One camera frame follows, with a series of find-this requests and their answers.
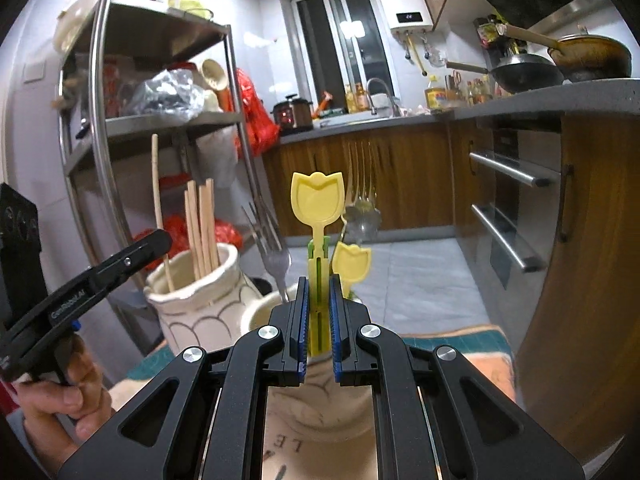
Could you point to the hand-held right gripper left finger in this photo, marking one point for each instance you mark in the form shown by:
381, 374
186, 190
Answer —
301, 330

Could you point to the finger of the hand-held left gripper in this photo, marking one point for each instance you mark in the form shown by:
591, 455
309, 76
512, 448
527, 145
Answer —
140, 255

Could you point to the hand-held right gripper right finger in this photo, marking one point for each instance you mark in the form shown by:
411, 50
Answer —
336, 330

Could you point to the wooden chopstick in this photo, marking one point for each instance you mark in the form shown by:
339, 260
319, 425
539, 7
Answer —
159, 200
192, 230
204, 230
212, 225

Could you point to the silver fork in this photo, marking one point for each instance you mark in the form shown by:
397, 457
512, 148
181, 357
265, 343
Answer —
256, 227
277, 265

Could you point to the white scalloped ceramic jar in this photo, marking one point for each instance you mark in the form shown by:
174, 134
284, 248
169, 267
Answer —
200, 315

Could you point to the yellow tulip spoon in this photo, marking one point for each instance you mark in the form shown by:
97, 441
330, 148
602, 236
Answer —
352, 262
317, 200

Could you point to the person's left hand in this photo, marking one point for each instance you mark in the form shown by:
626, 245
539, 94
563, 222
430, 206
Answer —
65, 410

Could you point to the red crumpled plastic bag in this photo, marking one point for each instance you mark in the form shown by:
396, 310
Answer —
227, 235

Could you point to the gold fork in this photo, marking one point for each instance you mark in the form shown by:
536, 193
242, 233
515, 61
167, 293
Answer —
361, 220

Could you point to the white plastic bag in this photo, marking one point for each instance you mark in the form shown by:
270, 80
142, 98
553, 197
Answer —
220, 155

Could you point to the clear plastic bag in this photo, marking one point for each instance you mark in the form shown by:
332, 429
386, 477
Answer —
165, 92

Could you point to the red patterned packet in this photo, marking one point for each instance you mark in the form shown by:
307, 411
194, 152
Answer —
115, 85

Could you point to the wooden kitchen cabinet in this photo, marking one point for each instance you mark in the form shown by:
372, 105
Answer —
415, 175

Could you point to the red hanging plastic bag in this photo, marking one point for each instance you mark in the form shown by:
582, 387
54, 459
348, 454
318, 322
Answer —
257, 120

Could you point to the beige slotted ladle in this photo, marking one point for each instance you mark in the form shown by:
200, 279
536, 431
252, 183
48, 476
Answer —
212, 72

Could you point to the dark rice cooker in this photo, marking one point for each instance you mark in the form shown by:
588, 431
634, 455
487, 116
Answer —
295, 115

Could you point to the built-in oven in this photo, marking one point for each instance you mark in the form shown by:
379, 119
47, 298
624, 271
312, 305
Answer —
505, 195

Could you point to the steel shelf rack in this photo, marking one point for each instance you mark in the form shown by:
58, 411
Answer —
150, 25

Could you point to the steel faucet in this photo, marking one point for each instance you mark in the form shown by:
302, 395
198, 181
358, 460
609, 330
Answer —
397, 107

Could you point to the yellow drink bottles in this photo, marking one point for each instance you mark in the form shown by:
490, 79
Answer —
356, 97

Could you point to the cream bowl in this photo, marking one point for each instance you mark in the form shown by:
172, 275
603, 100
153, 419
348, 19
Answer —
72, 22

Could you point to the yellow oil bottle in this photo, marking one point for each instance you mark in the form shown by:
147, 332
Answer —
436, 97

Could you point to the green basin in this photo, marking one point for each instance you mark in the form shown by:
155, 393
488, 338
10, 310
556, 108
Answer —
195, 7

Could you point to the sliding window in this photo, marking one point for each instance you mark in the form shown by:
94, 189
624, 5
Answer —
320, 50

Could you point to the row of condiment bottles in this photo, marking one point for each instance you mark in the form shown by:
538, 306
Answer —
475, 90

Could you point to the black wok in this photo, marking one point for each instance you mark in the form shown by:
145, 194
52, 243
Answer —
530, 75

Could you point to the colourful hanging packets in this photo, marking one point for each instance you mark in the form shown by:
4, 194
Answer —
490, 32

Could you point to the brown frying pan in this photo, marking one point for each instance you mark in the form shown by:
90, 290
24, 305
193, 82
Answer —
595, 57

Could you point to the white light switch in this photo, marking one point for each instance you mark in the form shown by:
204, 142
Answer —
34, 71

